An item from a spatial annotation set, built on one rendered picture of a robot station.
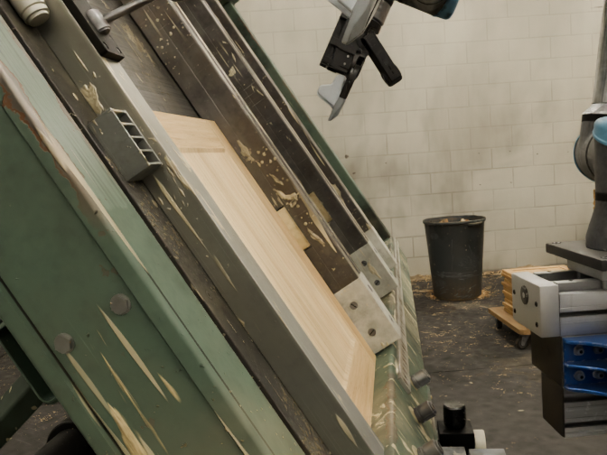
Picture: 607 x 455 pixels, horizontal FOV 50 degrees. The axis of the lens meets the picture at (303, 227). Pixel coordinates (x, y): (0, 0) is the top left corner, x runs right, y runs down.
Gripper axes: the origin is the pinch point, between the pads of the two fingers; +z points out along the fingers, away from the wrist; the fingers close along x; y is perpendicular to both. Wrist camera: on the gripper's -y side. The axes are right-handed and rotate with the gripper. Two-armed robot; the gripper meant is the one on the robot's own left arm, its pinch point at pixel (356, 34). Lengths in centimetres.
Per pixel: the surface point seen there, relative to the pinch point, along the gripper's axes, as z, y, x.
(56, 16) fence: 11.1, 29.6, 1.2
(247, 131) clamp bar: 13.3, 15.2, -41.7
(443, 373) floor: 87, -85, -296
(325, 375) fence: 34.0, -12.2, -2.4
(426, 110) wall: -78, -19, -567
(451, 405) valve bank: 42, -36, -46
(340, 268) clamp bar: 28, -9, -43
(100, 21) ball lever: 9.5, 25.7, -0.4
